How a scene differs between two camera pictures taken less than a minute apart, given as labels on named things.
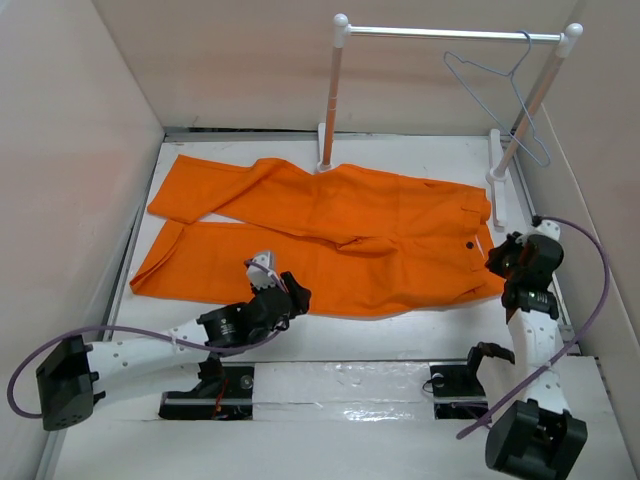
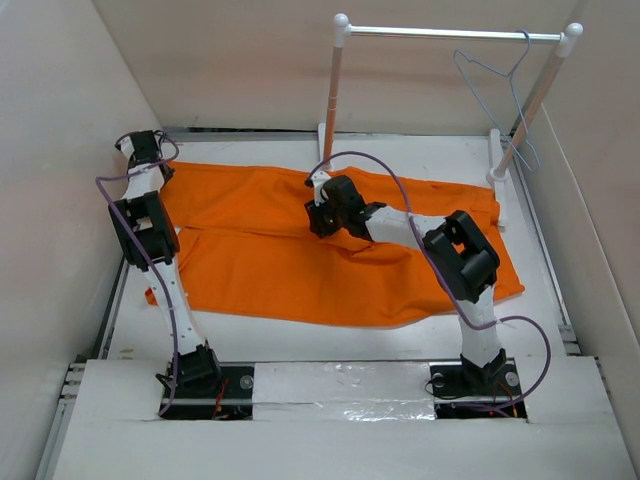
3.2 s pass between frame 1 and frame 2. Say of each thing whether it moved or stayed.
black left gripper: moved
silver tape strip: stayed
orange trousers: moved
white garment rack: stayed
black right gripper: moved
